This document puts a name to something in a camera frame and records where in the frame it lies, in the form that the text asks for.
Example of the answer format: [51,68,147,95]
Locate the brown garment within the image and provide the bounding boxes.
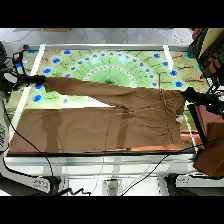
[193,122,224,178]

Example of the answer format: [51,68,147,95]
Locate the red garment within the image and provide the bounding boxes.
[199,104,224,130]

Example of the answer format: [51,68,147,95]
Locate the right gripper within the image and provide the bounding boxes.
[182,86,202,103]

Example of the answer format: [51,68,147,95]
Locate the black cable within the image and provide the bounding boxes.
[1,99,56,192]
[120,135,224,197]

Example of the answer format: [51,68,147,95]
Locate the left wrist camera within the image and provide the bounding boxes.
[11,50,30,73]

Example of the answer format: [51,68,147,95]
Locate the brown pants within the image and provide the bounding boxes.
[8,76,188,155]

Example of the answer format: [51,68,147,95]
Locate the heap of clothes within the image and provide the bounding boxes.
[186,27,224,88]

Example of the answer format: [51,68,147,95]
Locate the silver frame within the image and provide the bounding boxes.
[0,153,224,197]

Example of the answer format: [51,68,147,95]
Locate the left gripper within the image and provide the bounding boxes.
[28,74,47,87]

